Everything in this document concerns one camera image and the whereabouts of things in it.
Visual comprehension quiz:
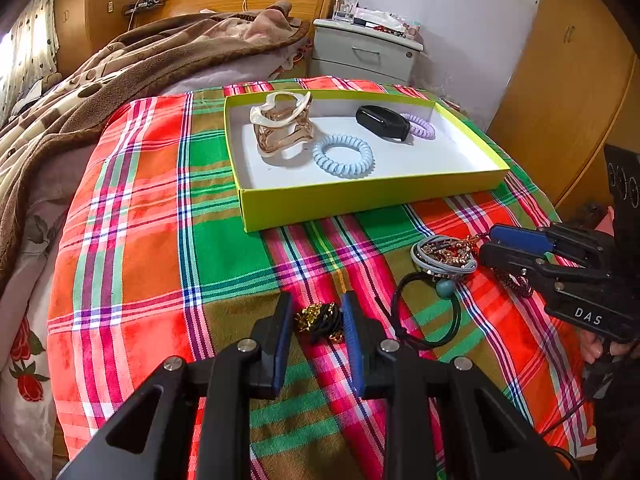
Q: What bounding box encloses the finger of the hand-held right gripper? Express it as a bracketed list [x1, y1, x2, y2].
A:
[489, 223, 612, 267]
[478, 242, 614, 307]

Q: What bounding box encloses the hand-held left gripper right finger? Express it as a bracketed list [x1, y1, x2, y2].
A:
[341, 291, 576, 480]

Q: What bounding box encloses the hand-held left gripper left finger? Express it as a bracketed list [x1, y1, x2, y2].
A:
[57, 291, 294, 480]

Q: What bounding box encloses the dark bead bracelet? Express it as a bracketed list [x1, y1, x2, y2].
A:
[492, 267, 536, 298]

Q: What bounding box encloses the gold and black hair tie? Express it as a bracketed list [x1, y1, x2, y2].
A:
[294, 301, 347, 345]

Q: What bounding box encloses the gold chain bracelet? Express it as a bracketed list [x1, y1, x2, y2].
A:
[425, 232, 493, 271]

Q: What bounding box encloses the black hair tie teal bead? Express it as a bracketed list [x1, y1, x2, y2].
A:
[389, 271, 463, 352]

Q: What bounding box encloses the grey cord bracelet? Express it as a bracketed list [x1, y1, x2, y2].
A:
[410, 235, 478, 276]

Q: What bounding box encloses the yellow-green cardboard box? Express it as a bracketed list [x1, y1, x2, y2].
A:
[223, 89, 512, 233]

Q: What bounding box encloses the purple spiral hair tie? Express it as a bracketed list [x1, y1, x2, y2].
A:
[400, 112, 437, 142]

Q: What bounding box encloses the light blue spiral hair tie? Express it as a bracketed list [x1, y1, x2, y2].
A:
[312, 132, 375, 180]

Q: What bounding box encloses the black smart band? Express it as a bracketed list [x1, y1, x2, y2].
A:
[355, 105, 412, 143]

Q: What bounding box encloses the cream and gold claw clip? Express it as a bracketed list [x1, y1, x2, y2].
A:
[249, 90, 316, 161]

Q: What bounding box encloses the person's right hand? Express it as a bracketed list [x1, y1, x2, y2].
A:
[580, 331, 640, 366]

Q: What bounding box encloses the wooden wardrobe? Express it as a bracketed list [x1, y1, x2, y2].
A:
[487, 0, 640, 211]
[52, 0, 148, 73]

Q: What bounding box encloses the colourful plaid cloth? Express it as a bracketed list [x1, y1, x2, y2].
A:
[46, 76, 601, 480]

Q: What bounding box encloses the grey nightstand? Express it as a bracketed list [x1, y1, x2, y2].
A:
[306, 17, 425, 86]

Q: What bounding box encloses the white tissue packet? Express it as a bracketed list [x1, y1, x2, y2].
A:
[355, 7, 401, 28]

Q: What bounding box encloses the brown patterned blanket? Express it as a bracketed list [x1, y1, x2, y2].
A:
[0, 2, 313, 291]

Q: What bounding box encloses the power strip with plugs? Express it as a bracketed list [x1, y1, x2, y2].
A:
[122, 0, 166, 15]

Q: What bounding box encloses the dotted curtain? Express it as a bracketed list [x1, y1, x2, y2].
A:
[0, 0, 58, 111]

